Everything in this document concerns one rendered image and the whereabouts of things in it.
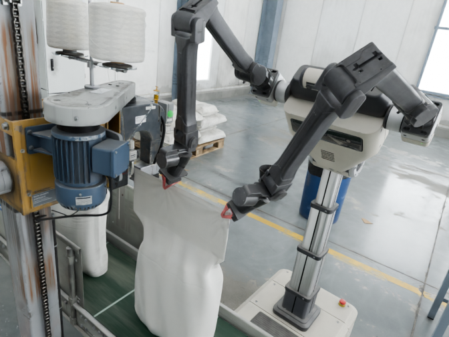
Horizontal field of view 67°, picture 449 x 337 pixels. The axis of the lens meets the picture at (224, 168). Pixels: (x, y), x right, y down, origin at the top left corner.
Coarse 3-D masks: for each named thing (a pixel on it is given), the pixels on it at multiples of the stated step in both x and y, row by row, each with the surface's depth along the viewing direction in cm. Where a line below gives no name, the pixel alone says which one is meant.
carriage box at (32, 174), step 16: (0, 128) 104; (16, 128) 99; (16, 144) 101; (16, 160) 103; (32, 160) 107; (48, 160) 111; (16, 176) 105; (32, 176) 108; (48, 176) 113; (16, 192) 108; (32, 192) 110; (16, 208) 111; (32, 208) 111
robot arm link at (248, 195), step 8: (248, 184) 100; (256, 184) 103; (264, 184) 106; (240, 192) 101; (248, 192) 99; (256, 192) 100; (264, 192) 103; (280, 192) 100; (240, 200) 100; (248, 200) 100; (256, 200) 102; (272, 200) 103
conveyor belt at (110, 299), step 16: (112, 256) 195; (128, 256) 197; (112, 272) 183; (128, 272) 184; (96, 288) 171; (112, 288) 172; (128, 288) 174; (96, 304) 162; (112, 304) 163; (128, 304) 164; (112, 320) 154; (128, 320) 155; (128, 336) 148; (144, 336) 149; (224, 336) 154; (240, 336) 155
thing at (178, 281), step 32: (160, 192) 136; (160, 224) 141; (192, 224) 129; (224, 224) 119; (160, 256) 134; (192, 256) 129; (224, 256) 123; (160, 288) 136; (192, 288) 127; (160, 320) 142; (192, 320) 131
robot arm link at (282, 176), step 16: (320, 80) 78; (320, 96) 78; (352, 96) 72; (320, 112) 79; (336, 112) 76; (352, 112) 75; (304, 128) 84; (320, 128) 82; (288, 144) 91; (304, 144) 86; (288, 160) 92; (272, 176) 100; (288, 176) 97; (272, 192) 101
